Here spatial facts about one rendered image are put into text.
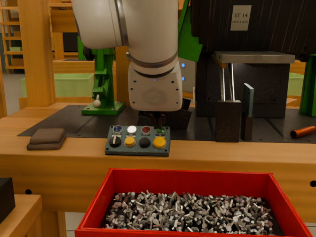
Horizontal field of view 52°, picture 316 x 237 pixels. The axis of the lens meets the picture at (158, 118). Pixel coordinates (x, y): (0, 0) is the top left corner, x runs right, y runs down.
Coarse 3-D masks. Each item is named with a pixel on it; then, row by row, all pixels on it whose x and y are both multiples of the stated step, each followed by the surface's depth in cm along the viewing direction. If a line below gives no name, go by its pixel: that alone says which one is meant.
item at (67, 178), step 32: (0, 160) 77; (32, 160) 77; (64, 160) 76; (96, 160) 75; (128, 160) 75; (160, 160) 74; (192, 160) 74; (224, 160) 73; (256, 160) 73; (288, 160) 73; (32, 192) 79; (64, 192) 78; (288, 192) 73
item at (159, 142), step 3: (156, 138) 75; (159, 138) 75; (162, 138) 75; (153, 141) 75; (156, 141) 75; (159, 141) 75; (162, 141) 75; (165, 141) 75; (156, 144) 74; (159, 144) 74; (162, 144) 74; (165, 144) 75; (156, 147) 75; (159, 147) 74; (162, 147) 75
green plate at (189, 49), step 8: (184, 0) 87; (184, 8) 87; (184, 16) 88; (184, 24) 90; (184, 32) 90; (184, 40) 91; (192, 40) 90; (184, 48) 91; (192, 48) 91; (200, 48) 91; (184, 56) 92; (192, 56) 92
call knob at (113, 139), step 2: (114, 136) 76; (116, 136) 76; (112, 138) 76; (114, 138) 76; (116, 138) 76; (118, 138) 76; (110, 140) 76; (112, 140) 75; (114, 140) 75; (116, 140) 75; (118, 140) 75; (110, 142) 76; (112, 142) 75; (114, 142) 75; (116, 142) 75; (118, 142) 75; (112, 144) 75; (114, 144) 75; (116, 144) 75; (118, 144) 76
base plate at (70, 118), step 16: (64, 112) 118; (80, 112) 118; (128, 112) 118; (192, 112) 118; (288, 112) 118; (32, 128) 98; (64, 128) 98; (80, 128) 97; (96, 128) 98; (192, 128) 98; (208, 128) 98; (240, 128) 98; (256, 128) 98; (272, 128) 98; (288, 128) 98
